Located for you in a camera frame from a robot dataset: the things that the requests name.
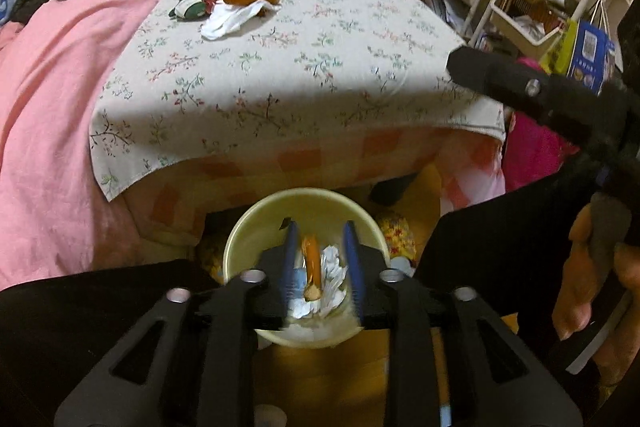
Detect pink blanket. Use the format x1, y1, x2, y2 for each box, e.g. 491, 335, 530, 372
0, 0, 216, 293

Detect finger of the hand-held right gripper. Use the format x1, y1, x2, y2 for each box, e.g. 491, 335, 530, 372
446, 47, 626, 168

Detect yellow floral mat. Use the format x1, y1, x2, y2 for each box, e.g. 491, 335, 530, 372
375, 214, 417, 260

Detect black pants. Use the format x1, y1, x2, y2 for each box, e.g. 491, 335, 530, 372
0, 167, 640, 427

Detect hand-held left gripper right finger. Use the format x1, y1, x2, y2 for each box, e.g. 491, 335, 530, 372
341, 221, 583, 427

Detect orange snack wrapper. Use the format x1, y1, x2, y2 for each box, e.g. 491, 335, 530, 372
300, 234, 324, 303

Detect yellow trash bin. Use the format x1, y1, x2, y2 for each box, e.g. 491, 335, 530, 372
222, 188, 391, 349

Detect yellow green paper bag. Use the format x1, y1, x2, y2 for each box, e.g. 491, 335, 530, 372
539, 19, 579, 75

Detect white paper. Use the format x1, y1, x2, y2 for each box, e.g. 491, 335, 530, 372
295, 244, 351, 323

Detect person's right hand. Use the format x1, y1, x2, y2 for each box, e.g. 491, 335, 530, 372
555, 202, 640, 388

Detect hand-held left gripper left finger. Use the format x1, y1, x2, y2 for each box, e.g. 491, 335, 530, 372
54, 221, 302, 427

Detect blue paper bag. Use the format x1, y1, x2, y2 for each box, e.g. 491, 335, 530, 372
567, 19, 619, 95

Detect pink bag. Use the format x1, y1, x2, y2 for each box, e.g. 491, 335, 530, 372
502, 57, 581, 192

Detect floral tablecloth table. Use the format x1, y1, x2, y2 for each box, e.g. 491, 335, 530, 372
89, 0, 507, 202

